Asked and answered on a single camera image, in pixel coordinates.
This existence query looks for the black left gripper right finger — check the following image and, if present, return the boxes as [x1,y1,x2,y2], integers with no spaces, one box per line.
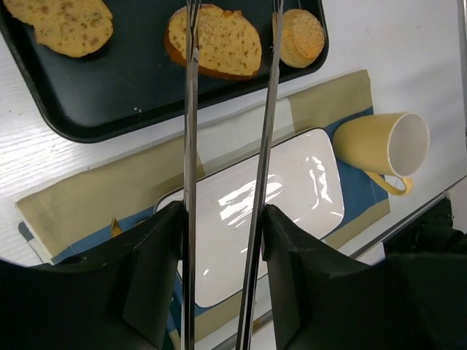
[263,205,466,349]

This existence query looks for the metal tongs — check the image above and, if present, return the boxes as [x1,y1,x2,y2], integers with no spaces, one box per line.
[181,1,284,349]

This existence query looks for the blue beige placemat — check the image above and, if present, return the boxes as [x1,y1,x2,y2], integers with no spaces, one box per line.
[14,69,391,350]

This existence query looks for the yellow mug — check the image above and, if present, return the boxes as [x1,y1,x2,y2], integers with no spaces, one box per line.
[332,112,430,196]

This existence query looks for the bread slice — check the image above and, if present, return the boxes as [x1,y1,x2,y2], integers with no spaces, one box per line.
[3,0,113,58]
[164,4,262,81]

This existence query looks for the bread slice centre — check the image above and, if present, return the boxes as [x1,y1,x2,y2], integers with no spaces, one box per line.
[164,4,262,81]

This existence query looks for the white rectangular plate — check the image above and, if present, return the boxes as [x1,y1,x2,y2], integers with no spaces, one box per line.
[153,126,346,309]

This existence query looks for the bread slice left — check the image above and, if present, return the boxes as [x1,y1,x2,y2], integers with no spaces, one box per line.
[3,0,113,58]

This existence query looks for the gold knife green handle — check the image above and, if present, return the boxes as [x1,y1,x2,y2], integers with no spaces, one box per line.
[110,217,123,238]

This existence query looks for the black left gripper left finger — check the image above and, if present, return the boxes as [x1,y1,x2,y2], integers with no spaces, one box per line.
[1,201,183,349]

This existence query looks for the black baking tray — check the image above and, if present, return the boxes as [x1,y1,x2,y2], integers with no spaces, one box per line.
[0,0,330,143]

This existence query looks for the round bread bun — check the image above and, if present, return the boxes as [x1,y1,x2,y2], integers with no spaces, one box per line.
[280,9,325,69]

